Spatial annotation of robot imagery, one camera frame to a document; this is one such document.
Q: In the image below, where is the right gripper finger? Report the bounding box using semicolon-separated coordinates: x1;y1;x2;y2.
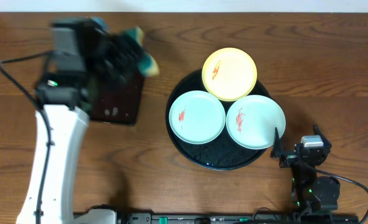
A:
272;127;282;152
313;124;331;147

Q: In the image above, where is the green yellow sponge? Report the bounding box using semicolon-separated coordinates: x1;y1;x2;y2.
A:
123;27;160;77

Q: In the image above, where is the light blue plate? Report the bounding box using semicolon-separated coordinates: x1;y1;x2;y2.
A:
226;95;286;150
168;90;226;144

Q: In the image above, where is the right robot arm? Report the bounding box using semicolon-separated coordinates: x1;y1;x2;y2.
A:
270;125;341;223

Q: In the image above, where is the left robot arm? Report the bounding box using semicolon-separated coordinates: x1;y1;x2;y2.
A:
17;19;158;223

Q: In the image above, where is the black rectangular tray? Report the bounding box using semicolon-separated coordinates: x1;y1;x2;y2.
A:
90;72;144;126

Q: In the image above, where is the round black tray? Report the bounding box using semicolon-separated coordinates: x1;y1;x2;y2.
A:
165;69;266;170

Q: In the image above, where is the yellow plate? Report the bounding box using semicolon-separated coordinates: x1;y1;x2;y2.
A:
202;47;257;101

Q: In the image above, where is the right black cable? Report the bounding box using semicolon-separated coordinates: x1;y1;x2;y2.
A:
298;155;368;224

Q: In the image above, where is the black cable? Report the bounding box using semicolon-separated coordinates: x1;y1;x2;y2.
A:
0;51;55;224
298;155;368;224

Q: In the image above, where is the left black cable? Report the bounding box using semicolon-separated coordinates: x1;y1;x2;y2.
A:
0;51;55;224

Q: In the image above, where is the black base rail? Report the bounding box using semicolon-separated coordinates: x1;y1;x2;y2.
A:
73;212;360;224

